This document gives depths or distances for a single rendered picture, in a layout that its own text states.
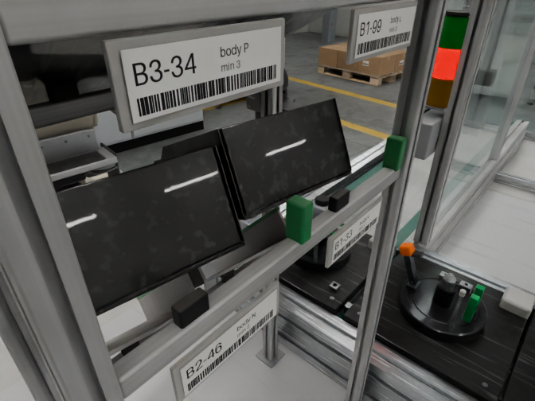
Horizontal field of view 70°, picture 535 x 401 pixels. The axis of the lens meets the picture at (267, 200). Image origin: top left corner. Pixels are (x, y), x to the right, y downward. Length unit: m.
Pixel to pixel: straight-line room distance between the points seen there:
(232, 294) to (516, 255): 0.98
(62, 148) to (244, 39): 1.01
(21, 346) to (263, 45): 0.32
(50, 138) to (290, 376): 0.83
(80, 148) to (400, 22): 0.99
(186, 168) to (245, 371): 0.54
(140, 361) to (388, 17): 0.25
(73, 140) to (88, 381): 1.00
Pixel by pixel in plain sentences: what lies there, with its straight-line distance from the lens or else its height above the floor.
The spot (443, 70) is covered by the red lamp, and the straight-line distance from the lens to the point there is 0.76.
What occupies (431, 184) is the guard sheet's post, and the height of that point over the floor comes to 1.11.
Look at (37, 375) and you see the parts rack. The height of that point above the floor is 1.16.
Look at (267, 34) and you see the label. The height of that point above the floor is 1.45.
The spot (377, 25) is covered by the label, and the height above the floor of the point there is 1.44.
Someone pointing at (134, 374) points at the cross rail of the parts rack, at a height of 1.31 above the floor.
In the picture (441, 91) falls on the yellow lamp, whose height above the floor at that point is 1.29.
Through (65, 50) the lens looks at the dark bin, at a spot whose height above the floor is 1.44.
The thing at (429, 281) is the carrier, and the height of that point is 0.99.
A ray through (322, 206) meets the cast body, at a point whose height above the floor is 1.09.
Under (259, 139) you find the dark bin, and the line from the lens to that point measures 0.31.
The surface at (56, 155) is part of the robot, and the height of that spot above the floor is 1.05.
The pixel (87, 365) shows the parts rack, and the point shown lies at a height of 1.33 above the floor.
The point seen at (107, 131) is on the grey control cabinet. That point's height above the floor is 0.24.
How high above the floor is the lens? 1.47
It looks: 31 degrees down
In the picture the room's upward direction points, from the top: straight up
